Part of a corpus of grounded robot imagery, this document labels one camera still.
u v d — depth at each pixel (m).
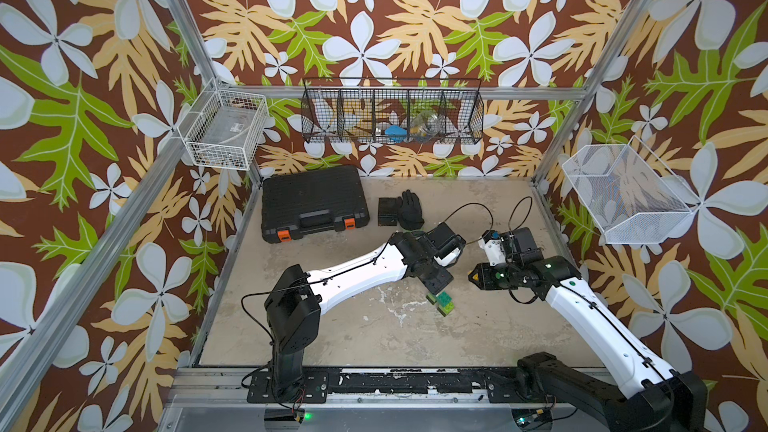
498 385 0.73
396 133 0.93
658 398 0.37
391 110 0.98
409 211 1.08
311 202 1.04
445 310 0.84
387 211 1.05
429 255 0.59
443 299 0.84
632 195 0.78
